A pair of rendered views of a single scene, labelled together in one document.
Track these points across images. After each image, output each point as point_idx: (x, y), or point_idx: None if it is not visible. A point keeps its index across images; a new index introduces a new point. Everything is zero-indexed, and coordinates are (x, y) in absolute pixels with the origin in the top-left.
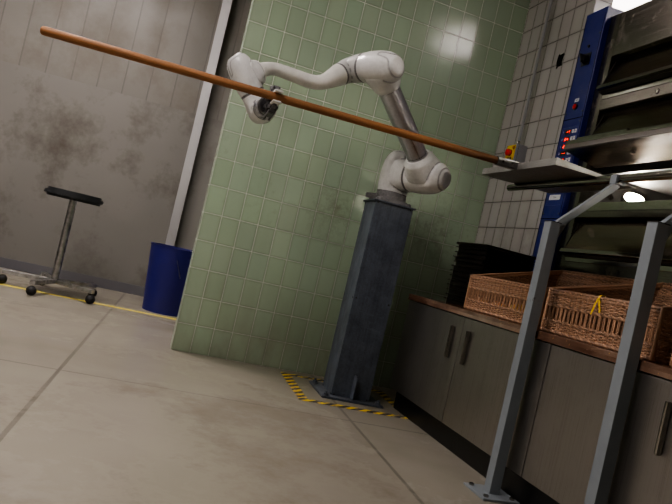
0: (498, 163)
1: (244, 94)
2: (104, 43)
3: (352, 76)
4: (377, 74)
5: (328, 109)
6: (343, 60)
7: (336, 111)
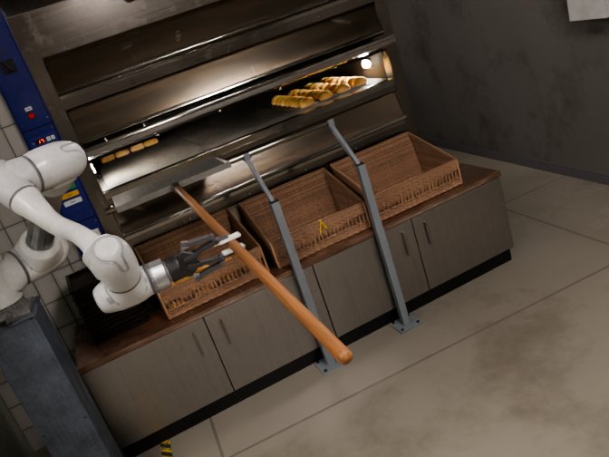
0: None
1: (137, 281)
2: (307, 310)
3: None
4: (76, 173)
5: (219, 224)
6: (19, 179)
7: (217, 222)
